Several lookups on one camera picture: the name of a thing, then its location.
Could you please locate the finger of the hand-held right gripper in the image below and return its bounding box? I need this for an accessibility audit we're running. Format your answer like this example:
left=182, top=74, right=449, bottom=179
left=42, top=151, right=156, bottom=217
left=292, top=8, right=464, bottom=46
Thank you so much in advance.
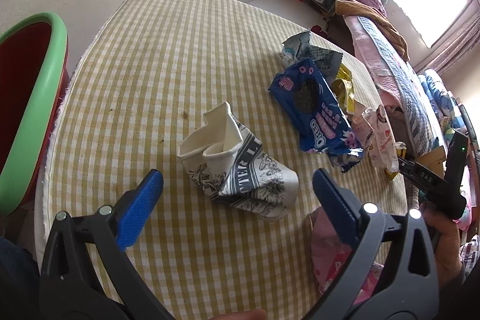
left=397, top=154, right=417, bottom=175

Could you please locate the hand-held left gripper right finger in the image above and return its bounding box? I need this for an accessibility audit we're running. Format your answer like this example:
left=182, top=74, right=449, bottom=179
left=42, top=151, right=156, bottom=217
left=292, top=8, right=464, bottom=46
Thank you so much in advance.
left=300, top=168, right=439, bottom=320

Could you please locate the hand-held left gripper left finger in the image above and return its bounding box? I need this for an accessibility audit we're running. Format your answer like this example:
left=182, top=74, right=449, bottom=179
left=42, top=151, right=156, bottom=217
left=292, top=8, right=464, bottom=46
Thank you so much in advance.
left=39, top=168, right=174, bottom=320

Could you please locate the pale pink snack wrapper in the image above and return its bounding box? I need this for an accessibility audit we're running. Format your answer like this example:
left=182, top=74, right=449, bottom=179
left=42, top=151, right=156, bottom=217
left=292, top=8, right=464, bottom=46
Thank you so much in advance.
left=350, top=104, right=407, bottom=172

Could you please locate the pink foil packet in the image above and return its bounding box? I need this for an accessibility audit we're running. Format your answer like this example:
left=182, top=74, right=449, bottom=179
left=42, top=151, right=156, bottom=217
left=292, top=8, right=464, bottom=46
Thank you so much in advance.
left=305, top=205, right=383, bottom=306

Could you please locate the printed paper cup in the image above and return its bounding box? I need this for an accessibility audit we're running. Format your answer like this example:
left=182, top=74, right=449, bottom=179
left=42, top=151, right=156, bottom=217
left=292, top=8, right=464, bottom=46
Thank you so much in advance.
left=177, top=101, right=299, bottom=222

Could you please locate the blue cookie wrapper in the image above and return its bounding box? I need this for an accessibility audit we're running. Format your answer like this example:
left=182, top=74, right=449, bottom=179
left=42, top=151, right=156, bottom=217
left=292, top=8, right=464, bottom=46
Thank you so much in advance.
left=268, top=58, right=364, bottom=169

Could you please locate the yellow snack wrapper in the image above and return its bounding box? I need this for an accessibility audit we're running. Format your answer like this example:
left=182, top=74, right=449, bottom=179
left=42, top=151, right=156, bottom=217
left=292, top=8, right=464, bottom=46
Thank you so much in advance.
left=332, top=65, right=357, bottom=114

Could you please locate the red bin with green rim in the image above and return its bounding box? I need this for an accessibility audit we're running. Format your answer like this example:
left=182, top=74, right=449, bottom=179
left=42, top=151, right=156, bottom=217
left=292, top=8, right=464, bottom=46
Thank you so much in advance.
left=0, top=12, right=69, bottom=216

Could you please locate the grey blue printed wrapper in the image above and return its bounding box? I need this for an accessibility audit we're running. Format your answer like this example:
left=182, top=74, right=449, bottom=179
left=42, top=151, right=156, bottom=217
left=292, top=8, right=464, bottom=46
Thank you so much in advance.
left=281, top=29, right=344, bottom=81

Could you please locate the person's right forearm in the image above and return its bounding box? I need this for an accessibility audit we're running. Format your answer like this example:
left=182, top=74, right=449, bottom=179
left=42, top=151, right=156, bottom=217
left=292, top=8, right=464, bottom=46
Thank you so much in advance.
left=439, top=260, right=467, bottom=291

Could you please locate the person's right hand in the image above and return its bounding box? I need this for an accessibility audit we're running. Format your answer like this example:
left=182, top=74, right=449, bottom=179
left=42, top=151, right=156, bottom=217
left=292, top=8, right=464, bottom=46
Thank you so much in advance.
left=420, top=202, right=466, bottom=291

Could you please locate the person's left hand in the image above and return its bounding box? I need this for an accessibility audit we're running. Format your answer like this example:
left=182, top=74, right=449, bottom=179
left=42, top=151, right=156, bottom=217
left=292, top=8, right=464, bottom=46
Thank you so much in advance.
left=214, top=309, right=268, bottom=320

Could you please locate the wooden chair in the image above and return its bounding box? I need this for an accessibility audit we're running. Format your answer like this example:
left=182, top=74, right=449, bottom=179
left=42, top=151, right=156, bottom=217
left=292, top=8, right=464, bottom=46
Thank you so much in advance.
left=416, top=145, right=449, bottom=171

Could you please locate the blue printed pillow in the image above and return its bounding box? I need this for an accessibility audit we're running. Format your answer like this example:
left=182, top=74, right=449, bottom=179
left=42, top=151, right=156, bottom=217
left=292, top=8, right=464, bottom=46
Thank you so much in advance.
left=418, top=69, right=466, bottom=129

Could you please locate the bed with blue patchwork cover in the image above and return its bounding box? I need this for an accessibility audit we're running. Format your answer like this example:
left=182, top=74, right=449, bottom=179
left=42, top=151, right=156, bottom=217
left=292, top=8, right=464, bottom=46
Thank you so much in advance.
left=343, top=14, right=480, bottom=193

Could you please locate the pink patterned curtain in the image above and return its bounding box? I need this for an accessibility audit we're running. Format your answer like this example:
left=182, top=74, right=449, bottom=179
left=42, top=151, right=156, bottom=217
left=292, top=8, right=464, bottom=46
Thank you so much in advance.
left=416, top=10, right=480, bottom=77

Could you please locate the yellow checked table cloth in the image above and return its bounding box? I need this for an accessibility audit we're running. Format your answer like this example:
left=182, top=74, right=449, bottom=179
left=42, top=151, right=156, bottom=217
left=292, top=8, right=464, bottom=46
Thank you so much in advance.
left=34, top=0, right=409, bottom=320

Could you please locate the tan blanket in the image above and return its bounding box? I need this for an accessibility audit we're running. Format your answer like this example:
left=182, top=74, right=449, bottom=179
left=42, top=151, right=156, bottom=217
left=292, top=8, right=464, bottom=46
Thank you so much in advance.
left=335, top=0, right=411, bottom=62

